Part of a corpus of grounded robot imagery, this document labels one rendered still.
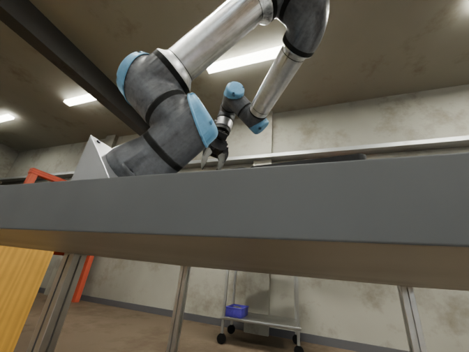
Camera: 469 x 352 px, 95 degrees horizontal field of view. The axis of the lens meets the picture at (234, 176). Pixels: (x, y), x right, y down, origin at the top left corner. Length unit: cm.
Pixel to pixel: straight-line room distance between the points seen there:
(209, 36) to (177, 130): 24
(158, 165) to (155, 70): 21
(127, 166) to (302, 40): 51
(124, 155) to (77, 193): 30
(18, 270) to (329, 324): 295
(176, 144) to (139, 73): 18
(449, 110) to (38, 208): 436
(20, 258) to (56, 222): 201
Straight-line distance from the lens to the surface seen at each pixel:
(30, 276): 226
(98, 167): 49
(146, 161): 48
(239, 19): 62
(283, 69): 71
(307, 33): 65
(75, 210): 19
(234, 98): 88
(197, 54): 58
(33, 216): 23
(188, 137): 48
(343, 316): 318
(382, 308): 323
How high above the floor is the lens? 64
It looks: 24 degrees up
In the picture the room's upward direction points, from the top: 5 degrees clockwise
